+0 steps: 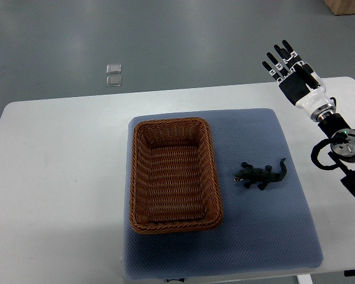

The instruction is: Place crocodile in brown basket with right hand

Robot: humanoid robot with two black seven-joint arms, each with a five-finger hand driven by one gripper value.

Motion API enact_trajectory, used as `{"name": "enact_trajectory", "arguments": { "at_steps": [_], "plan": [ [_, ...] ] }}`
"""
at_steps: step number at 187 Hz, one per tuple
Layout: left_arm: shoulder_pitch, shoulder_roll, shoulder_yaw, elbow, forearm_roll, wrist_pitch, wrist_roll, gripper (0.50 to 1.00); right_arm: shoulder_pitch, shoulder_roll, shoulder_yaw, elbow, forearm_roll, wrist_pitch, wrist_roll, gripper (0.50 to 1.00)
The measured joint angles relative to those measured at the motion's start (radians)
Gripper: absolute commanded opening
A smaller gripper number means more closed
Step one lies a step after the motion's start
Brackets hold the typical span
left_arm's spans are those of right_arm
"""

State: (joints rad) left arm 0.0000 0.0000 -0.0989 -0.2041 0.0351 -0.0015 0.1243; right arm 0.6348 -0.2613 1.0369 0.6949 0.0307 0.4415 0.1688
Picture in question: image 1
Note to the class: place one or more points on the upper clear floor tile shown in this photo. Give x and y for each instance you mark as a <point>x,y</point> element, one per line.
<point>114,68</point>

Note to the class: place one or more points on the brown wicker basket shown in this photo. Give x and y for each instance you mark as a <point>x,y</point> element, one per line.
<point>174,184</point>

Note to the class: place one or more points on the wooden box corner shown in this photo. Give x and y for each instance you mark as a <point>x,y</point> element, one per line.
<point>341,7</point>

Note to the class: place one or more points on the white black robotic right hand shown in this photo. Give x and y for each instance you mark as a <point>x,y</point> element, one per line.
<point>300,84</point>

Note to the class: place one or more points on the white table leg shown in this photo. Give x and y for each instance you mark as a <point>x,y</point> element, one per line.
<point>304,279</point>

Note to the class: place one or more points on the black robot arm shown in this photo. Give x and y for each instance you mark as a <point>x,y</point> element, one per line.
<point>341,141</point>

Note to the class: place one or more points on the dark toy crocodile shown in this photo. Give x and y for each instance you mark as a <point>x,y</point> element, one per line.
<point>259,176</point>

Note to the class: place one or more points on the blue-grey fabric mat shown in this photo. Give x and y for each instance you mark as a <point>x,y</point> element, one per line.
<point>262,230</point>

